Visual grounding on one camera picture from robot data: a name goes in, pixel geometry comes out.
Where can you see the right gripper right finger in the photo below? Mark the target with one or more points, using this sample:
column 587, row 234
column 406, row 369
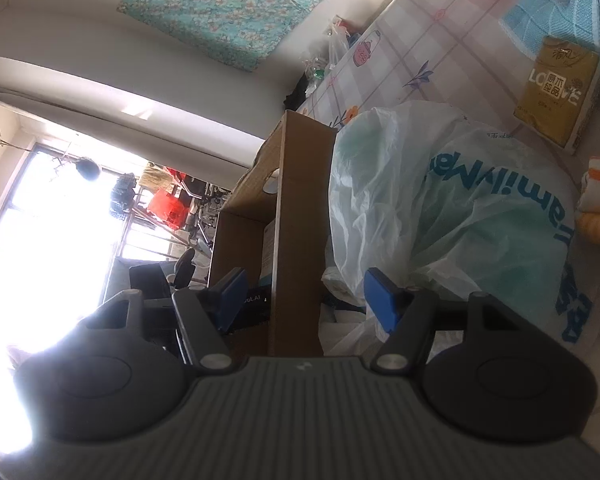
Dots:
column 407, row 316

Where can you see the gold tissue pack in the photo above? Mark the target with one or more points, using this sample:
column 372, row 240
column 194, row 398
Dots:
column 559, row 92

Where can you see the teal checkered towel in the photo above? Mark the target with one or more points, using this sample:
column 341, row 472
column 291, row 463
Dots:
column 527, row 22

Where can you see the large white plastic bag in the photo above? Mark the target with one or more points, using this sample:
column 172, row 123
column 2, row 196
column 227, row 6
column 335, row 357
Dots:
column 434, row 199

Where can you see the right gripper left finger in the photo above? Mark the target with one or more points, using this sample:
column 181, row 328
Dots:
column 204, row 315

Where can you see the brown cardboard box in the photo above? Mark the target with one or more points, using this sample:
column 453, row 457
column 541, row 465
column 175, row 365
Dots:
column 281, row 204

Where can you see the clear plastic bag on floor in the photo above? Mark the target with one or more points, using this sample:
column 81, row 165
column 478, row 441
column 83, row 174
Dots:
column 338, row 43

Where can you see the red plastic basket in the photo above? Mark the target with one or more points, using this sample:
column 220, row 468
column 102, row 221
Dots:
column 168, row 209

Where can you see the floral teal wall cloth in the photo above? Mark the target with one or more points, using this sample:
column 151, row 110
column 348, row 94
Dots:
column 237, row 33

